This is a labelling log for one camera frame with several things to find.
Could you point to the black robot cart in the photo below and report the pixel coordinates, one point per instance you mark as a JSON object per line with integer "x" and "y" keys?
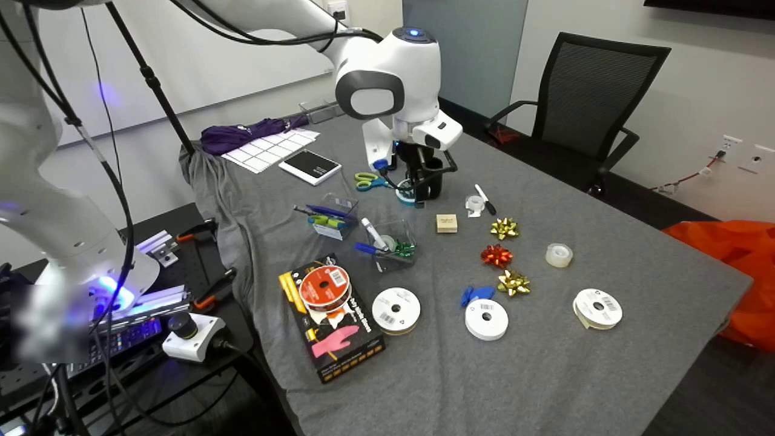
{"x": 161, "y": 390}

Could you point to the black marker pen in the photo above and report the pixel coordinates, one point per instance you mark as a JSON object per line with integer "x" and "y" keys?
{"x": 484, "y": 197}

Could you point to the orange ribbon spool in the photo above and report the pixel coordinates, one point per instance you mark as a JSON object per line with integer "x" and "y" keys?
{"x": 326, "y": 285}

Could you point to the clear plastic container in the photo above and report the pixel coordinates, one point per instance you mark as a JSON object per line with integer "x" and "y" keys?
{"x": 396, "y": 257}
{"x": 331, "y": 226}

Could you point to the grey table cloth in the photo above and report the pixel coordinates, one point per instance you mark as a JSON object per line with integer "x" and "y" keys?
{"x": 564, "y": 364}

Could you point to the black mesh office chair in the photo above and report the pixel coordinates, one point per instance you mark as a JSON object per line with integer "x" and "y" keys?
{"x": 595, "y": 88}

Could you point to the white wall outlet plate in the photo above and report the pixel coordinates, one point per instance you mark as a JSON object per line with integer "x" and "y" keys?
{"x": 752, "y": 154}

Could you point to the orange plastic bag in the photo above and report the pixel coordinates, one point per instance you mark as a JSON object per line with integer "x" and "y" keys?
{"x": 741, "y": 249}

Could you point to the black wall television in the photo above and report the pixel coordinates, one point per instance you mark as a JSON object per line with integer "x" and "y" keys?
{"x": 711, "y": 6}

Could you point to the white marker pen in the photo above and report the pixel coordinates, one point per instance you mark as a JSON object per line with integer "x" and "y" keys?
{"x": 372, "y": 234}

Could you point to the red gift bow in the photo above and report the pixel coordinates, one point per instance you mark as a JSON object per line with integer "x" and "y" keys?
{"x": 496, "y": 255}

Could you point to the whiteboard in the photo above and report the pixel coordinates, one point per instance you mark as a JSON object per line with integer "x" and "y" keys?
{"x": 202, "y": 74}

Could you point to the small clear plastic piece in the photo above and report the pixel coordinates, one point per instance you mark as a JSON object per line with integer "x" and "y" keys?
{"x": 473, "y": 206}

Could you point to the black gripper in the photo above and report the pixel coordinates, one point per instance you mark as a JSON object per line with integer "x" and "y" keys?
{"x": 414, "y": 157}

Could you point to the small beige box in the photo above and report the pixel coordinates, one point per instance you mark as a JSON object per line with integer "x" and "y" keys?
{"x": 446, "y": 223}

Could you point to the white ribbon spool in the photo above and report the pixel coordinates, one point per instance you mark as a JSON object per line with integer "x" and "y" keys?
{"x": 597, "y": 308}
{"x": 484, "y": 321}
{"x": 396, "y": 310}

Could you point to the blue gift bow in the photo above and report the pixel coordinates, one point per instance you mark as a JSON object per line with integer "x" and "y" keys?
{"x": 476, "y": 293}

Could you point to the black printed flat box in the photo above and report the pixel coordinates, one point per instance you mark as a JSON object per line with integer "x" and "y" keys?
{"x": 348, "y": 360}

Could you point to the black mug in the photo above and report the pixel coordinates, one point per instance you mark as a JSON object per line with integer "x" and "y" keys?
{"x": 440, "y": 190}

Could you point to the ribbon spool with green label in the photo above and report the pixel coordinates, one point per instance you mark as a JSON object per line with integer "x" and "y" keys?
{"x": 406, "y": 195}

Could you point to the yellow flat item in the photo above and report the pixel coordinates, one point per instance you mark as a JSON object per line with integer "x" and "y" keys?
{"x": 292, "y": 291}

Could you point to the black notebook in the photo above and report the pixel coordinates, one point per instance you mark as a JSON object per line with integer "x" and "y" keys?
{"x": 308, "y": 168}

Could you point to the small white lid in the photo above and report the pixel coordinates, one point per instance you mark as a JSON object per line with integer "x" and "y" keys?
{"x": 558, "y": 255}

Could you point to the gold gift bow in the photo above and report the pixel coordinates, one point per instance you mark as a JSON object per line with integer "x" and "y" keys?
{"x": 504, "y": 229}
{"x": 513, "y": 285}

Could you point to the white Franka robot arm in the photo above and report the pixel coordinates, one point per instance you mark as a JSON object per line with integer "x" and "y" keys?
{"x": 402, "y": 57}

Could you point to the purple cloth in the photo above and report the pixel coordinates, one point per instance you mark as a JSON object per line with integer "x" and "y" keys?
{"x": 242, "y": 134}

